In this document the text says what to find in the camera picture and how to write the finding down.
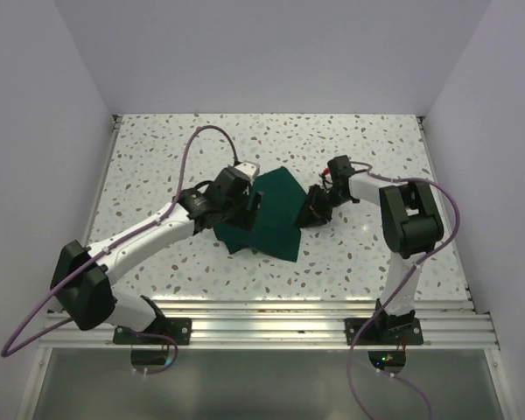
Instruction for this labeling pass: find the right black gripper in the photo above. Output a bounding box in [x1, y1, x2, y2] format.
[294, 185, 350, 229]

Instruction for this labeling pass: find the green surgical drape cloth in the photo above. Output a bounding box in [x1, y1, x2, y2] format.
[213, 166, 306, 263]

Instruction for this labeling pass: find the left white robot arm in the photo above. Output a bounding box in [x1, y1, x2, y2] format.
[51, 162, 261, 344]

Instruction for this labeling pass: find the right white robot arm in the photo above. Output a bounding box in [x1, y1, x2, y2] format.
[297, 155, 445, 344]

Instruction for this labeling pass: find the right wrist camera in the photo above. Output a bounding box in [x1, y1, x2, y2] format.
[319, 168, 333, 192]

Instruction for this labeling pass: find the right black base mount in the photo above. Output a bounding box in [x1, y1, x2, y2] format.
[344, 310, 424, 375]

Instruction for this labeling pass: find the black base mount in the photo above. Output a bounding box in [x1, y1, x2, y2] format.
[113, 318, 193, 370]
[344, 310, 424, 375]

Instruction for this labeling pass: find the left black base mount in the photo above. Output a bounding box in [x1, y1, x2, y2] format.
[113, 318, 193, 370]

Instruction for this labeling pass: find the aluminium rail frame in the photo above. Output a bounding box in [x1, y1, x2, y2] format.
[21, 114, 504, 419]

